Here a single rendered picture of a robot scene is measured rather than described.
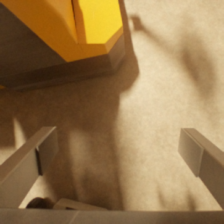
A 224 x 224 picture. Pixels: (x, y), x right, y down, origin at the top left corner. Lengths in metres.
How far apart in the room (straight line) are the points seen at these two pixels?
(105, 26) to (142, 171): 0.71
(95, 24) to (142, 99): 0.46
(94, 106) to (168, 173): 0.54
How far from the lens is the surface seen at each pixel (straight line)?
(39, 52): 0.68
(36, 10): 0.52
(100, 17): 0.72
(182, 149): 0.17
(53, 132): 0.16
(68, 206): 0.91
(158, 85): 0.96
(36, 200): 1.00
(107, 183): 0.96
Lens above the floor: 0.91
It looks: 80 degrees down
